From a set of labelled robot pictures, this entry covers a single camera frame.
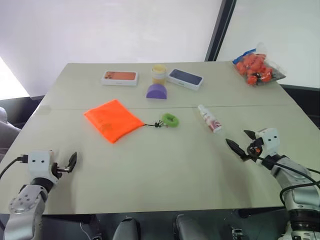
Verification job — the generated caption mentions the orange fabric pouch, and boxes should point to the orange fabric pouch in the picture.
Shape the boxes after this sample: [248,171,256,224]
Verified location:
[83,99,146,145]

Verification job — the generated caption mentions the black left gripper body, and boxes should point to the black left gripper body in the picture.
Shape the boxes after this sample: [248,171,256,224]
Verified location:
[51,161,71,180]

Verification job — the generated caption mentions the dark rounded shape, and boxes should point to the dark rounded shape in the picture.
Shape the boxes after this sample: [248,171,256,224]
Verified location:
[111,216,141,240]
[174,213,201,240]

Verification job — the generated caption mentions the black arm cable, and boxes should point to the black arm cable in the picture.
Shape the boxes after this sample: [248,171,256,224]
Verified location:
[0,154,29,179]
[246,146,320,205]

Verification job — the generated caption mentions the white box with blue phone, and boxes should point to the white box with blue phone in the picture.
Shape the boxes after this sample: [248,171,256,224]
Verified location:
[166,68,205,92]

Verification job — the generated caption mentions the dark window frame post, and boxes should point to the dark window frame post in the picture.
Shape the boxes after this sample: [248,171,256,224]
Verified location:
[204,0,237,62]

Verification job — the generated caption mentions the clear bag of orange toys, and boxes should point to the clear bag of orange toys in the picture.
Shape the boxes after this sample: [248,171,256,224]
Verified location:
[231,41,287,88]

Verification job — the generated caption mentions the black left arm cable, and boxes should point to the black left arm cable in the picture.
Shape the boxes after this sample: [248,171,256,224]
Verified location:
[0,154,29,179]

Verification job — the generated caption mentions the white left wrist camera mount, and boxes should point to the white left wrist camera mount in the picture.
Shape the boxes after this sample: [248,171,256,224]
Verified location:
[27,149,57,186]

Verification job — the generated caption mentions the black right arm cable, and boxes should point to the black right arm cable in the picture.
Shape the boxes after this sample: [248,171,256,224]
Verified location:
[246,146,320,205]

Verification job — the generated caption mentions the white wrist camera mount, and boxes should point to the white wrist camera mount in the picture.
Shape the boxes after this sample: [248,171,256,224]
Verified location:
[254,127,280,157]
[27,149,57,186]

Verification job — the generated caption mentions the white box with orange phone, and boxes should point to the white box with orange phone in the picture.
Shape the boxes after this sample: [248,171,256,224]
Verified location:
[101,70,140,88]

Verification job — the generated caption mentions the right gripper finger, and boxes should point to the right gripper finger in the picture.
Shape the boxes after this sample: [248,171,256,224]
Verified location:
[225,138,250,162]
[243,130,257,141]

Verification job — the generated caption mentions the green rubber grip ring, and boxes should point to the green rubber grip ring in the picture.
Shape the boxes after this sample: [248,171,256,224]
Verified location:
[160,112,181,127]

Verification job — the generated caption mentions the purple half-round block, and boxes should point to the purple half-round block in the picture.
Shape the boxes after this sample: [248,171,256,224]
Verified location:
[145,83,169,100]

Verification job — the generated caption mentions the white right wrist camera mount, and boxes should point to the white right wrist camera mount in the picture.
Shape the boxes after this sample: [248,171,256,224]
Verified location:
[254,127,280,157]

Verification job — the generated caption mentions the yellow lidded jar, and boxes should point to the yellow lidded jar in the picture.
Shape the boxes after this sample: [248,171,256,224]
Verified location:
[151,64,167,86]

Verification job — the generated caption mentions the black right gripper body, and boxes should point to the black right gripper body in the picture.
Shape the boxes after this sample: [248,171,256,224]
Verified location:
[246,137,264,161]

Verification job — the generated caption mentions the small white spray bottle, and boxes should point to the small white spray bottle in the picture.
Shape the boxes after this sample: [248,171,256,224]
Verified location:
[197,104,223,134]

